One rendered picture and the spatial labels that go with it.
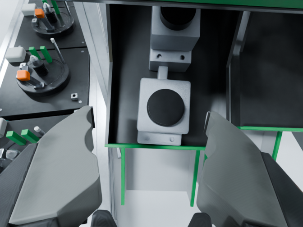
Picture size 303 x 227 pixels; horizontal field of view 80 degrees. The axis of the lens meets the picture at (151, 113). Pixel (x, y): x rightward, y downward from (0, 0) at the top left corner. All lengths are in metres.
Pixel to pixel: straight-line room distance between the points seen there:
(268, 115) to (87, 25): 0.23
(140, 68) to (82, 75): 0.38
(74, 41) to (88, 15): 0.50
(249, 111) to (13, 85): 0.59
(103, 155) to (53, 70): 0.29
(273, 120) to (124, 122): 0.18
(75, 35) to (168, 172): 0.56
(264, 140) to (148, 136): 0.29
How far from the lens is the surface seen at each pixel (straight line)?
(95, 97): 0.54
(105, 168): 0.45
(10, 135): 0.46
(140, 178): 0.38
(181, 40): 0.18
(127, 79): 0.22
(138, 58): 0.23
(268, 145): 0.42
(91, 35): 0.22
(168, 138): 0.18
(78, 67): 0.62
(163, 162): 0.37
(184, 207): 0.54
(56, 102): 0.55
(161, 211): 0.53
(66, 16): 0.80
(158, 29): 0.18
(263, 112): 0.27
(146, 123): 0.15
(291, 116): 0.29
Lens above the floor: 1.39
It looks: 59 degrees down
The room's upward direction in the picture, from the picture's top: 5 degrees clockwise
